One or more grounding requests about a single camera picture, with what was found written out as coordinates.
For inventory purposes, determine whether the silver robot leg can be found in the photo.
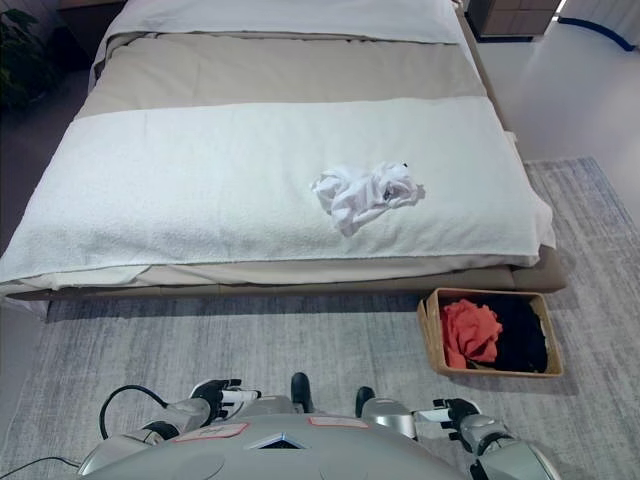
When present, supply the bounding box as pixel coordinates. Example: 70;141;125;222
355;385;419;441
249;371;312;417

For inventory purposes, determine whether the grey robot torso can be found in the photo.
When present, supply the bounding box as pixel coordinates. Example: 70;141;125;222
77;394;501;480

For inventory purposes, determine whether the white pillow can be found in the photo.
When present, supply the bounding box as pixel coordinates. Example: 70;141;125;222
92;0;467;47

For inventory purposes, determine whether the woven wicker laundry basket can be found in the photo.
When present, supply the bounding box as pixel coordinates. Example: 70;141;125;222
417;287;565;378

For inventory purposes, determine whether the red-bordered handwritten label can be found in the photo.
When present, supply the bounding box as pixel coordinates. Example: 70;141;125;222
174;421;250;444

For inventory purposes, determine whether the silver right robot leg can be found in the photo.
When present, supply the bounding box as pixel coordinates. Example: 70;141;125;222
355;385;419;441

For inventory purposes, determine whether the white terry blanket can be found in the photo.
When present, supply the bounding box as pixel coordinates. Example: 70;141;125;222
0;95;555;292

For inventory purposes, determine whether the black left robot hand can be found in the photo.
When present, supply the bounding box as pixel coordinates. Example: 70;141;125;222
189;378;262;419

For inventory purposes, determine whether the dark curved floor strip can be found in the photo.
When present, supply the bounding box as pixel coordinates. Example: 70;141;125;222
556;15;639;52

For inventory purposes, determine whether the orange garment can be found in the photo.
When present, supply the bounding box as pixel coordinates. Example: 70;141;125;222
440;300;503;369

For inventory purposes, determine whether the silver left robot leg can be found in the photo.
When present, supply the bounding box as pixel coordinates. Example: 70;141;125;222
249;371;312;417

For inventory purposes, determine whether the thick black wrist cable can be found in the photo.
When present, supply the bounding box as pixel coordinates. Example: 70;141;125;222
98;384;169;441

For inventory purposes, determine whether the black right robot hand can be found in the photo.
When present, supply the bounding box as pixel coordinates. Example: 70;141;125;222
417;397;484;442

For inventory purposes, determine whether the red-bordered blank label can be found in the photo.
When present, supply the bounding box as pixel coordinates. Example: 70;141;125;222
307;414;369;430

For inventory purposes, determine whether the bed with white blanket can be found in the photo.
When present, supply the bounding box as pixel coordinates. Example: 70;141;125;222
49;31;517;292

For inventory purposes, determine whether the white garment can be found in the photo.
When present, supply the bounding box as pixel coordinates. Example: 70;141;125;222
309;159;427;238

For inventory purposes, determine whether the thin black floor cable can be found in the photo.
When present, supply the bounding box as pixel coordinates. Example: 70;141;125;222
0;455;82;474

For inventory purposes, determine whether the black garment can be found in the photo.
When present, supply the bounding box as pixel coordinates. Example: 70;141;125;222
487;294;549;375

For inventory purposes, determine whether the brown wooden nightstand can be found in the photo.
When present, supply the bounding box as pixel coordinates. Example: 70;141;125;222
467;0;554;36

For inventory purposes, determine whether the grey striped rug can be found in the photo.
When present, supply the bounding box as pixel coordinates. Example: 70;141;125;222
0;157;640;480

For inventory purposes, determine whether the green potted plant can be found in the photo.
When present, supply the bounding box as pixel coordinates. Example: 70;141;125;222
0;8;57;110

